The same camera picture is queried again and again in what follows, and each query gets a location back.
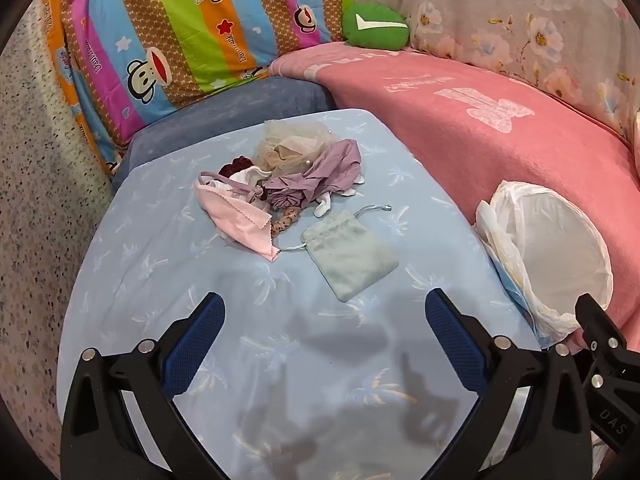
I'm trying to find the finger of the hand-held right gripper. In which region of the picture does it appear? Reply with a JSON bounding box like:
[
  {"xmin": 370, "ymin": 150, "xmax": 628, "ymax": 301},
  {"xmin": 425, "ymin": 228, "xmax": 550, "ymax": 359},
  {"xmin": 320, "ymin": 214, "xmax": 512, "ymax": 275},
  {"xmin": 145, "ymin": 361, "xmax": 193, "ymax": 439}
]
[{"xmin": 574, "ymin": 292, "xmax": 629, "ymax": 362}]

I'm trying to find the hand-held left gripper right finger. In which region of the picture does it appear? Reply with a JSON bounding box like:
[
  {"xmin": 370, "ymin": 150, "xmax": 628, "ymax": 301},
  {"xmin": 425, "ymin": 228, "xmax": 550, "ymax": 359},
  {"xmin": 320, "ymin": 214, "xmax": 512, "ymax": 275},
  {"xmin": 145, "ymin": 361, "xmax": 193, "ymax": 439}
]
[{"xmin": 424, "ymin": 287, "xmax": 596, "ymax": 480}]

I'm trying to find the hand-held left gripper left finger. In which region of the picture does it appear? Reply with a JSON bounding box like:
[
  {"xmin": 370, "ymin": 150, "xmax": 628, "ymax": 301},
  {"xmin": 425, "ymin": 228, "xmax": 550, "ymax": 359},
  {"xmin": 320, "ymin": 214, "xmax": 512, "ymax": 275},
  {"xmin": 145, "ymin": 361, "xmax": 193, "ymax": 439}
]
[{"xmin": 60, "ymin": 291, "xmax": 236, "ymax": 480}]

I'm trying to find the white bag lined trash bin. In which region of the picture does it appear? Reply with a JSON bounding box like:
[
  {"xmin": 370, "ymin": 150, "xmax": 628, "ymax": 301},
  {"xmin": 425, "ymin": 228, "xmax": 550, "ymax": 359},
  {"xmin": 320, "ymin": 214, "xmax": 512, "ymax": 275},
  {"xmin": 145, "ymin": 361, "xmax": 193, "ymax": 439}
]
[{"xmin": 475, "ymin": 180, "xmax": 615, "ymax": 348}]

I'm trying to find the beige polka dot scrunchie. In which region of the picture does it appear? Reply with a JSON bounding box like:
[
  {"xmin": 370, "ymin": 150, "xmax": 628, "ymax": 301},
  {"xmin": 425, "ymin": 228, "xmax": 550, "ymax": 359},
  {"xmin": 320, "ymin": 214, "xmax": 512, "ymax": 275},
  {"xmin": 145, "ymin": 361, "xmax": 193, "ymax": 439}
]
[{"xmin": 267, "ymin": 205, "xmax": 304, "ymax": 241}]

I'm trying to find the pink cloth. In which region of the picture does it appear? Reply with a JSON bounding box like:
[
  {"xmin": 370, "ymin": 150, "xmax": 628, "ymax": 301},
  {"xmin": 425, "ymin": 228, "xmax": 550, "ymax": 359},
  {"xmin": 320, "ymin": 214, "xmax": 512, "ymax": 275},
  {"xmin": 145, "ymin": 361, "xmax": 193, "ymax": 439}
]
[{"xmin": 194, "ymin": 182, "xmax": 279, "ymax": 263}]

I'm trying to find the lilac headband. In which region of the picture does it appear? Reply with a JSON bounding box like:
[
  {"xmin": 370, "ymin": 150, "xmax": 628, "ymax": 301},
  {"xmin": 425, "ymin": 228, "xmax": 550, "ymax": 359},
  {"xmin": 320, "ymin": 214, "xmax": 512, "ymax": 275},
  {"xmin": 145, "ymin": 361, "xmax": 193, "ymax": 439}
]
[{"xmin": 197, "ymin": 170, "xmax": 266, "ymax": 202}]

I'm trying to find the dark red scrunchie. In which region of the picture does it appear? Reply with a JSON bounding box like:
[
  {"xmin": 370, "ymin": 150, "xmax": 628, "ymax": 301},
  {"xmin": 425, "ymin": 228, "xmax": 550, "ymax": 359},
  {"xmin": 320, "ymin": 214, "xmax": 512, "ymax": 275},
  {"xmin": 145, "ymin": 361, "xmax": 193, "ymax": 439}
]
[{"xmin": 221, "ymin": 156, "xmax": 257, "ymax": 179}]

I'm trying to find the lilac fabric bundle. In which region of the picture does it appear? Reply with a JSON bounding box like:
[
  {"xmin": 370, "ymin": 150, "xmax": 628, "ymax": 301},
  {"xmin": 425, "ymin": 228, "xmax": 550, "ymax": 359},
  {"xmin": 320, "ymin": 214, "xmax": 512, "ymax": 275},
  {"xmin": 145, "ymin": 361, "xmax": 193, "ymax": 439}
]
[{"xmin": 264, "ymin": 140, "xmax": 365, "ymax": 211}]

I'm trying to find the pink blanket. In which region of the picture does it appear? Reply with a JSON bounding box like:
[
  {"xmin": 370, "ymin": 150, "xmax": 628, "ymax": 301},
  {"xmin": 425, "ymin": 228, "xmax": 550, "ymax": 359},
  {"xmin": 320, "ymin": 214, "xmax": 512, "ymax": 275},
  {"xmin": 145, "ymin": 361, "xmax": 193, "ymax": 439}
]
[{"xmin": 270, "ymin": 42, "xmax": 640, "ymax": 352}]

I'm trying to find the beige tulle mesh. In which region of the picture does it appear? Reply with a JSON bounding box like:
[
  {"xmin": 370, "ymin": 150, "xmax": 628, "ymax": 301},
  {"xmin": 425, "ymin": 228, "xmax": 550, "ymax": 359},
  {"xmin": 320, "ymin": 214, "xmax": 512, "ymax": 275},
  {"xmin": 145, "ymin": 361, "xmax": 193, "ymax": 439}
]
[{"xmin": 252, "ymin": 119, "xmax": 335, "ymax": 171}]

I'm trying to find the blue-grey sofa cushion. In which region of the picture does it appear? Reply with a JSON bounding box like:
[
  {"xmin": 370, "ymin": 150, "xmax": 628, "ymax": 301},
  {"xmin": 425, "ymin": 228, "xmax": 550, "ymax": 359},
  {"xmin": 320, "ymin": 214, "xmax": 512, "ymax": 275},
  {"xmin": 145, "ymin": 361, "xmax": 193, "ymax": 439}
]
[{"xmin": 112, "ymin": 76, "xmax": 337, "ymax": 192}]

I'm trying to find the colourful monkey print quilt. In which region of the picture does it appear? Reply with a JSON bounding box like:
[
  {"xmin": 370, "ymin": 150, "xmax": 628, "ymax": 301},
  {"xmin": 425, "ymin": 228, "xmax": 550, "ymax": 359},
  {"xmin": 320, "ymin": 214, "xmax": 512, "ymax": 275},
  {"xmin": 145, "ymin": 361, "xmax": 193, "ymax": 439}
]
[{"xmin": 42, "ymin": 0, "xmax": 357, "ymax": 172}]

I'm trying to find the green round cushion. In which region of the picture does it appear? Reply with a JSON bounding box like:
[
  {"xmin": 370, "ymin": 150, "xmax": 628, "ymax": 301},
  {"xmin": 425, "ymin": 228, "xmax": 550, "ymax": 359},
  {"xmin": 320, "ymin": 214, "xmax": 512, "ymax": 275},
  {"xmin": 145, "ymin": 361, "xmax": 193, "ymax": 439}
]
[{"xmin": 341, "ymin": 2, "xmax": 412, "ymax": 52}]

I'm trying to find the grey floral blanket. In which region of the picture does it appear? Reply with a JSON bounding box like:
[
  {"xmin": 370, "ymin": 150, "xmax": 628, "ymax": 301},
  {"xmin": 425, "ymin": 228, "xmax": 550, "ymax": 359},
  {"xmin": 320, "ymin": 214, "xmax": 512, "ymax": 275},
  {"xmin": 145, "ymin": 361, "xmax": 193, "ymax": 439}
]
[{"xmin": 350, "ymin": 0, "xmax": 640, "ymax": 147}]

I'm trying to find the pale green drawstring pouch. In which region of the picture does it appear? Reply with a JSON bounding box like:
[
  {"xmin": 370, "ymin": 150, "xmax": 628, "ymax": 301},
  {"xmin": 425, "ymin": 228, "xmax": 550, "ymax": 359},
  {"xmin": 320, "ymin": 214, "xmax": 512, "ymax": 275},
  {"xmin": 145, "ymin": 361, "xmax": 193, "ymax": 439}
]
[{"xmin": 280, "ymin": 204, "xmax": 400, "ymax": 304}]

